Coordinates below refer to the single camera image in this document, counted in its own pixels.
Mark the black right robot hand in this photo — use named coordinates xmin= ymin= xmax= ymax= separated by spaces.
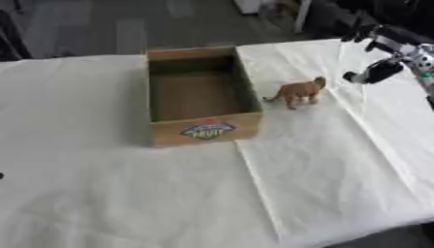
xmin=339 ymin=23 xmax=434 ymax=85

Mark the tan cardboard box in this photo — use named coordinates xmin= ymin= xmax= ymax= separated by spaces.
xmin=143 ymin=46 xmax=264 ymax=148

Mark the orange toy tiger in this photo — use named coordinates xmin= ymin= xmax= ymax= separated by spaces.
xmin=261 ymin=76 xmax=329 ymax=110

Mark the black chair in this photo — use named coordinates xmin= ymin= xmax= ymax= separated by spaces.
xmin=0 ymin=9 xmax=34 ymax=63

